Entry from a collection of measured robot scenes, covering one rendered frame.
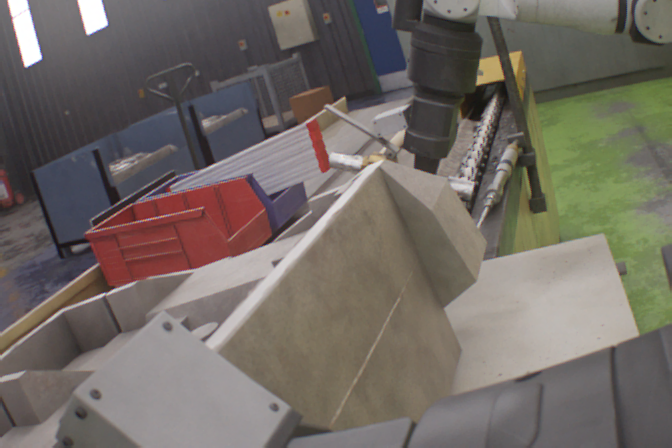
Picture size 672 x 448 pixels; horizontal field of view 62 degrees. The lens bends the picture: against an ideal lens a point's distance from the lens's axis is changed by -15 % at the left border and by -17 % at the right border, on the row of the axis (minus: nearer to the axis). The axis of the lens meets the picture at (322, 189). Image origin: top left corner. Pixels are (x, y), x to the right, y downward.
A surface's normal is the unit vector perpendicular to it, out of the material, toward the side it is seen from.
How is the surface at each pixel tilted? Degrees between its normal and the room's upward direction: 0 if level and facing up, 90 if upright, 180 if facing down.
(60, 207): 90
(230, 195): 88
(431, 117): 90
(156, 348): 50
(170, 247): 92
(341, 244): 80
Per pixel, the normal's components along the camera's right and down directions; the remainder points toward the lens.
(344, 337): 0.84, -0.34
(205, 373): 0.51, -0.74
